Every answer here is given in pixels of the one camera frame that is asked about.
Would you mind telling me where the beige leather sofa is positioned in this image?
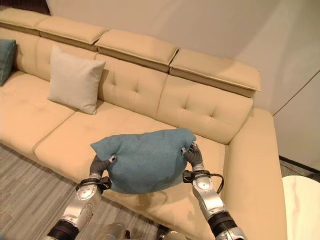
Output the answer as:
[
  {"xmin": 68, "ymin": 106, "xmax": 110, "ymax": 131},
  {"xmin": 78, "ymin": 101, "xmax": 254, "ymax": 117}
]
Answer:
[{"xmin": 0, "ymin": 6, "xmax": 288, "ymax": 240}]

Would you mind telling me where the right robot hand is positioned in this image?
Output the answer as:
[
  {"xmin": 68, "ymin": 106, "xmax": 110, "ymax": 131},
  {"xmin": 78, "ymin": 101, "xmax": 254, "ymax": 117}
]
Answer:
[{"xmin": 180, "ymin": 142, "xmax": 205, "ymax": 173}]

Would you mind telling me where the plain blue cushion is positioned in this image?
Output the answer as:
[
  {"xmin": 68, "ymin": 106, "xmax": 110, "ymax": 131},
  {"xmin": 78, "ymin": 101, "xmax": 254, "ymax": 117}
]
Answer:
[{"xmin": 89, "ymin": 127, "xmax": 197, "ymax": 195}]

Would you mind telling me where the light grey cushion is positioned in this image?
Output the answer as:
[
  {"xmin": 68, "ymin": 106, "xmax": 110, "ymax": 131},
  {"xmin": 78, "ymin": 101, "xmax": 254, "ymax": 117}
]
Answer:
[{"xmin": 46, "ymin": 44, "xmax": 107, "ymax": 115}]

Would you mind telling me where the white round side table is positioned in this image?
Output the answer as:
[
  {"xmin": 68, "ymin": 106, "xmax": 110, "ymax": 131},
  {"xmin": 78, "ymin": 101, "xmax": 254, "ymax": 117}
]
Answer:
[{"xmin": 281, "ymin": 174, "xmax": 320, "ymax": 240}]

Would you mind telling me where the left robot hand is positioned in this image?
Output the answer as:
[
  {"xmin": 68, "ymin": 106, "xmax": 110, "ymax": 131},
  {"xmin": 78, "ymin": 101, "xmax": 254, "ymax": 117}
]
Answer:
[{"xmin": 89, "ymin": 154, "xmax": 118, "ymax": 180}]

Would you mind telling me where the teal patterned cushion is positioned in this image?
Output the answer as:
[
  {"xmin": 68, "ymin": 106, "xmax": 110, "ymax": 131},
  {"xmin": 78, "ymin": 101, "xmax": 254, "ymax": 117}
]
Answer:
[{"xmin": 0, "ymin": 38, "xmax": 18, "ymax": 87}]

